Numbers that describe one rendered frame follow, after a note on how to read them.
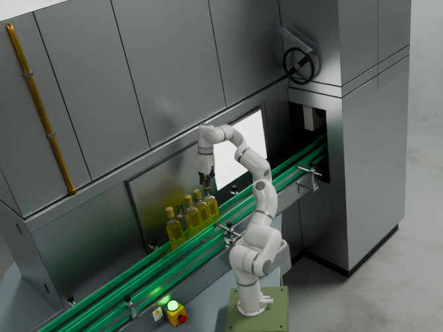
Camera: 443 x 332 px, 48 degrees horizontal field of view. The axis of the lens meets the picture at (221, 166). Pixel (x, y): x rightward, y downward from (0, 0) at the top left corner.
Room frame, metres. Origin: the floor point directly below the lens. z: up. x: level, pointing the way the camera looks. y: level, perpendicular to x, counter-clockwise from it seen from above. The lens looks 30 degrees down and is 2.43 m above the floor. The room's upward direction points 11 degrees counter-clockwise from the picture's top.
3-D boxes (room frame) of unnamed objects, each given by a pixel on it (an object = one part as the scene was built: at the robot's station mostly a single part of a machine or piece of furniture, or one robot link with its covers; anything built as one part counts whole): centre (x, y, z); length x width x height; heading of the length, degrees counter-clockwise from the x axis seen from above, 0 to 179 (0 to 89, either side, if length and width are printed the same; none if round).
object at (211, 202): (2.04, 0.09, 0.99); 0.06 x 0.06 x 0.21; 38
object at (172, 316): (1.61, 0.33, 0.79); 0.07 x 0.07 x 0.07; 38
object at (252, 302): (1.53, -0.03, 0.92); 0.16 x 0.13 x 0.15; 83
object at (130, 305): (1.52, 0.47, 0.94); 0.07 x 0.04 x 0.13; 38
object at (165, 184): (2.22, 0.08, 1.15); 0.90 x 0.03 x 0.34; 128
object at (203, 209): (2.01, 0.14, 0.99); 0.06 x 0.06 x 0.21; 39
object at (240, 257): (1.53, -0.02, 1.07); 0.13 x 0.10 x 0.16; 47
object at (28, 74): (1.79, 0.63, 1.76); 0.03 x 0.03 x 0.72; 38
